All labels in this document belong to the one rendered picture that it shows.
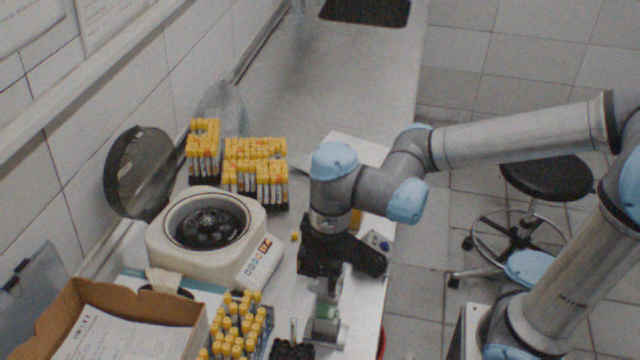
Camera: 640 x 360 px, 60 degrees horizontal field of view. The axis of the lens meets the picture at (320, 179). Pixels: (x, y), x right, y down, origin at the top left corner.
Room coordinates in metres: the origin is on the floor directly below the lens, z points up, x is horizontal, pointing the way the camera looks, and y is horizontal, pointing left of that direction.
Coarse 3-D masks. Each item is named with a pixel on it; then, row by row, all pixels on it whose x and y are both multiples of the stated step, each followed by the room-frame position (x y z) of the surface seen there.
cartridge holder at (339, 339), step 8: (312, 320) 0.76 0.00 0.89; (312, 328) 0.72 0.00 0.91; (344, 328) 0.74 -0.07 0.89; (304, 336) 0.71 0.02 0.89; (312, 336) 0.71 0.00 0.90; (320, 336) 0.71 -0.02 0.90; (328, 336) 0.70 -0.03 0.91; (336, 336) 0.70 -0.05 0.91; (344, 336) 0.72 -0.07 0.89; (320, 344) 0.70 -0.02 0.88; (328, 344) 0.70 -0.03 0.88; (336, 344) 0.70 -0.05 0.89; (344, 344) 0.70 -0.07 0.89
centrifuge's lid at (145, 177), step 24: (120, 144) 0.96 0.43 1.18; (144, 144) 1.07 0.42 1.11; (168, 144) 1.09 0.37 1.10; (120, 168) 1.00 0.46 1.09; (144, 168) 1.06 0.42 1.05; (168, 168) 1.08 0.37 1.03; (120, 192) 0.97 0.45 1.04; (144, 192) 1.02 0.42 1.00; (168, 192) 1.04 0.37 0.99; (144, 216) 0.95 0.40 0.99
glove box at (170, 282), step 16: (128, 272) 0.82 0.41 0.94; (144, 272) 0.82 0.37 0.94; (160, 272) 0.81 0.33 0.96; (176, 272) 0.81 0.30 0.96; (144, 288) 0.78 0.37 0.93; (160, 288) 0.77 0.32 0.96; (176, 288) 0.76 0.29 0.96; (192, 288) 0.78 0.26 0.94; (208, 288) 0.78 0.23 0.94; (224, 288) 0.79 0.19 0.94; (208, 304) 0.74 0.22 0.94; (208, 320) 0.70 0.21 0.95
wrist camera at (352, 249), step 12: (336, 240) 0.71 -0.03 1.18; (348, 240) 0.72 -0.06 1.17; (360, 240) 0.74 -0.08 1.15; (336, 252) 0.70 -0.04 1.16; (348, 252) 0.70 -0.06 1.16; (360, 252) 0.71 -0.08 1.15; (372, 252) 0.72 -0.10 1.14; (360, 264) 0.69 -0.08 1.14; (372, 264) 0.70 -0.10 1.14; (384, 264) 0.71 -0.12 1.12; (372, 276) 0.69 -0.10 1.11
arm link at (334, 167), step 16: (320, 144) 0.75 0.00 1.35; (336, 144) 0.75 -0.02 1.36; (320, 160) 0.71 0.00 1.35; (336, 160) 0.71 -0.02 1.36; (352, 160) 0.71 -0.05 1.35; (320, 176) 0.70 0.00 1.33; (336, 176) 0.69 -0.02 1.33; (352, 176) 0.70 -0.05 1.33; (320, 192) 0.70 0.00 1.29; (336, 192) 0.69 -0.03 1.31; (320, 208) 0.70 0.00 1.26; (336, 208) 0.70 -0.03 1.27
